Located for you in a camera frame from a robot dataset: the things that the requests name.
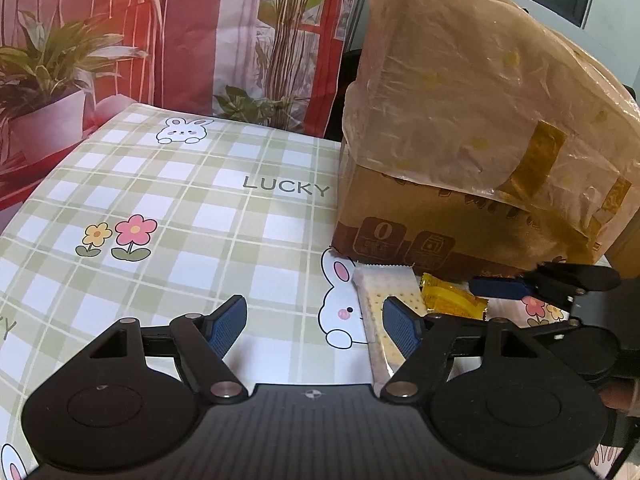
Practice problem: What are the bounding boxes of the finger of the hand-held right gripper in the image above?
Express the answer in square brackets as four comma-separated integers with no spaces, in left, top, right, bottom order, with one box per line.
[532,261,622,307]
[469,271,546,301]

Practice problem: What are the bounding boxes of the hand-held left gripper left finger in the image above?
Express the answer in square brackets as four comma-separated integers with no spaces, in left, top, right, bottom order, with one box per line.
[89,295,248,404]

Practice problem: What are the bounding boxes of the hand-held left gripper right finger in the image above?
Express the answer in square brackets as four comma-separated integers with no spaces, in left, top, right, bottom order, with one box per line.
[378,296,537,404]

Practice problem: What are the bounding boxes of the clear cracker packet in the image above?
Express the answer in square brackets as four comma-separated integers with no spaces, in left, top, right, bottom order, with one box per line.
[351,264,427,392]

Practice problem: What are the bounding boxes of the translucent yellow snack packet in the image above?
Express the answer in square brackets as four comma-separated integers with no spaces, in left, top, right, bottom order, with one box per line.
[419,272,490,322]

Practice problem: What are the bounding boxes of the brown cardboard box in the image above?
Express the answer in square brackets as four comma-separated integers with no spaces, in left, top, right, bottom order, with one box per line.
[331,145,612,282]

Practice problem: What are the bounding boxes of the person's right hand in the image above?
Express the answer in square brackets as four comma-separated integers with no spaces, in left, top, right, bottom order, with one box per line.
[601,379,640,412]

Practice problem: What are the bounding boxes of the checked tablecloth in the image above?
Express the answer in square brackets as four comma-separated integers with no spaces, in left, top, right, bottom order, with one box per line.
[0,102,640,480]

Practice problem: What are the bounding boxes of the printed backdrop cloth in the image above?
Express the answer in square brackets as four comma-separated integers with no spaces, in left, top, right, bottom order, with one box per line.
[0,0,372,211]

